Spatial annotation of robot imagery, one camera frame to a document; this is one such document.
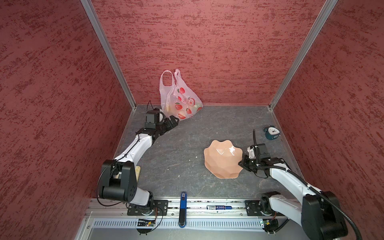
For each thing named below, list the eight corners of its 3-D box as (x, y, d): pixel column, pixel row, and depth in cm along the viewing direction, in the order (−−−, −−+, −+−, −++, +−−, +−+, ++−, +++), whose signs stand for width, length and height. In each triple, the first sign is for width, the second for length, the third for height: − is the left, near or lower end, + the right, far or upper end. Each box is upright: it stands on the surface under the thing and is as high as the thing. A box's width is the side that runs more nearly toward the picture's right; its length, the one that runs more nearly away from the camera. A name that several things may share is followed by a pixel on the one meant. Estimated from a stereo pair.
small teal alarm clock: (270, 141, 102) (273, 137, 98) (260, 131, 108) (263, 127, 104) (279, 137, 105) (282, 133, 101) (269, 127, 111) (272, 123, 106)
